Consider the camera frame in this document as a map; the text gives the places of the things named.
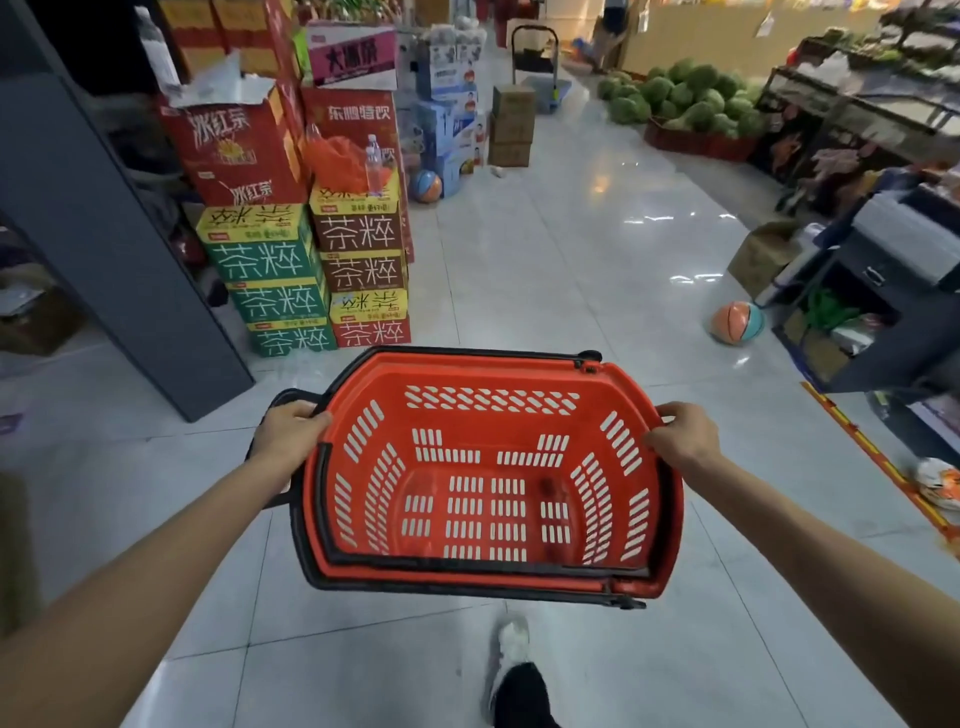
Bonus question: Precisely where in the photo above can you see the person's left hand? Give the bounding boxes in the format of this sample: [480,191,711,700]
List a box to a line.
[251,399,334,483]

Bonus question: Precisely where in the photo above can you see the person's right hand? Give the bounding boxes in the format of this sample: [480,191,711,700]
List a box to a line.
[643,401,725,483]

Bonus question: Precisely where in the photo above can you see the orange shopping basket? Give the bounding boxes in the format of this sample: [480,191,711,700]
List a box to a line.
[245,346,686,611]

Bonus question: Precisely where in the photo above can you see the person's right forearm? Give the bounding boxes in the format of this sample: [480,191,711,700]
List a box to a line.
[678,449,960,728]

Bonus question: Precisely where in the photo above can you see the person's left forearm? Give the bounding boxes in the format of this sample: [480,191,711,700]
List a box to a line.
[0,453,301,728]

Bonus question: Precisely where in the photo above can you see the dark grey shelf end panel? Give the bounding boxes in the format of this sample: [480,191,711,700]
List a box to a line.
[0,0,256,424]

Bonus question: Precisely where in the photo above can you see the person's right grey shoe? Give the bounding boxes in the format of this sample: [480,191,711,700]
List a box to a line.
[487,617,534,718]

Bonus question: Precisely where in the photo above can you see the person's black trousers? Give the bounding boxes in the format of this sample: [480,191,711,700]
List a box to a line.
[493,662,562,728]

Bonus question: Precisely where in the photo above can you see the green drink carton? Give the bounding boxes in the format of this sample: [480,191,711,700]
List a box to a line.
[196,203,325,285]
[227,275,333,325]
[248,316,340,359]

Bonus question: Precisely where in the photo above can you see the orange teal round object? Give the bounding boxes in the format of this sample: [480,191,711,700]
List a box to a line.
[710,300,767,347]

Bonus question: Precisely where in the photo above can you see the red drink carton yellow top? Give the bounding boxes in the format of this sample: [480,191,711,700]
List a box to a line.
[329,288,414,349]

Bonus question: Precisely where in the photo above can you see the open brown cardboard box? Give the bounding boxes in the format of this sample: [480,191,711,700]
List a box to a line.
[725,219,805,299]

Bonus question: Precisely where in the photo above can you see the brown drink carton yellow top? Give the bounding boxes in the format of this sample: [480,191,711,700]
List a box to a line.
[309,183,406,254]

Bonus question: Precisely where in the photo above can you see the dark checkout counter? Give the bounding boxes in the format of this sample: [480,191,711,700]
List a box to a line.
[753,166,960,397]

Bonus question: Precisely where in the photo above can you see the white orange ball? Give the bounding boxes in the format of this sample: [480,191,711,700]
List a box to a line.
[914,457,960,513]

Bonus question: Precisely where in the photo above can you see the flat brown cardboard box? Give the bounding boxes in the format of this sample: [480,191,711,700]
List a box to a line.
[0,284,85,359]

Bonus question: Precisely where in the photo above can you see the large red drink carton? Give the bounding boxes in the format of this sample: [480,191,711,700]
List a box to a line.
[158,93,310,209]

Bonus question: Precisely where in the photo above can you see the red watermelon crate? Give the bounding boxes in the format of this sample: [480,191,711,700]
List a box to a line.
[643,118,760,164]

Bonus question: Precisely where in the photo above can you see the pile of green watermelons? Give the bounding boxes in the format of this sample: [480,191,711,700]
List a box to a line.
[596,58,768,142]

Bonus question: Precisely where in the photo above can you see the produce display stand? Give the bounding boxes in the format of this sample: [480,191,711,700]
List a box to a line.
[749,5,960,220]

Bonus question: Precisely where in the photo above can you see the stack of blue white boxes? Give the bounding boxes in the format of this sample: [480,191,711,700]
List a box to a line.
[408,22,490,200]

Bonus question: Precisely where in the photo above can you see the platform hand trolley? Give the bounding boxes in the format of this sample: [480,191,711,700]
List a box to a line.
[509,24,574,115]

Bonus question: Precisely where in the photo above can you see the pink label white box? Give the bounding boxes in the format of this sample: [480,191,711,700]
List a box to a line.
[305,22,400,93]

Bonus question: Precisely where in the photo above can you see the stack of orange cartons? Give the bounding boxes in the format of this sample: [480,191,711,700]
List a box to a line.
[155,0,298,80]

